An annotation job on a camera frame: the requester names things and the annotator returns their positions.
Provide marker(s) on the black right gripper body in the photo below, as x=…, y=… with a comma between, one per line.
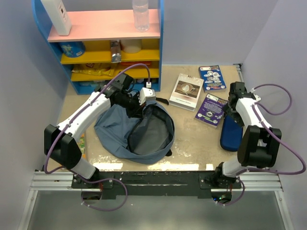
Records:
x=231, y=111

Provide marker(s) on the purple cover book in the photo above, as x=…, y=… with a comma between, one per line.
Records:
x=211, y=110

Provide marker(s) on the yellow snack bag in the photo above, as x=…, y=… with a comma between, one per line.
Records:
x=95, y=69

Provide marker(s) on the orange green children book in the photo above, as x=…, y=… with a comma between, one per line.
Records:
x=81, y=145

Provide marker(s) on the blue cartoon book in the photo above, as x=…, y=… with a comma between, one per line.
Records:
x=213, y=78

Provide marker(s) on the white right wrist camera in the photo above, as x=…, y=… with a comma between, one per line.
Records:
x=254, y=92

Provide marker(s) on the blue fabric backpack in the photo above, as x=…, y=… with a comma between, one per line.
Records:
x=143, y=140

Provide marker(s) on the red flat box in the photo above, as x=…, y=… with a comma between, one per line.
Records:
x=148, y=63

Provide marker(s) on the blue shelf unit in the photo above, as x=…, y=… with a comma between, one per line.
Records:
x=96, y=29

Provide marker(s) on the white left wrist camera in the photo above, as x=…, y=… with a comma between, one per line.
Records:
x=146, y=94

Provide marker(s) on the white rectangular box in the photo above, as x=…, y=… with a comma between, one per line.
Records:
x=58, y=16

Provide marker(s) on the clear plastic water bottle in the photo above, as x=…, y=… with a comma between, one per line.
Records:
x=141, y=15

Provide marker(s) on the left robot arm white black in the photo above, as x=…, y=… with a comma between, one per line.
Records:
x=60, y=141

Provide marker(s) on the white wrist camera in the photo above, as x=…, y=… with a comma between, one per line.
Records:
x=146, y=94
x=254, y=92

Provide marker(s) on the aluminium frame rail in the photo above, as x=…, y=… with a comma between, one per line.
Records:
x=61, y=181

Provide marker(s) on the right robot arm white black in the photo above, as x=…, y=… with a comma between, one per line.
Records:
x=258, y=148

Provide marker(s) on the blue round tin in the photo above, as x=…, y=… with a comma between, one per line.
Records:
x=72, y=49

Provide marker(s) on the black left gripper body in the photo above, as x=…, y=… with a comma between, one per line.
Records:
x=131, y=103

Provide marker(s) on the white coffee cover book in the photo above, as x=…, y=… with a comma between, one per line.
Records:
x=186, y=92

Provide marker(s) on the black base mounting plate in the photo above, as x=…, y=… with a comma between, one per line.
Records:
x=159, y=183

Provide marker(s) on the blue zip pencil case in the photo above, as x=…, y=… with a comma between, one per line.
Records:
x=231, y=135

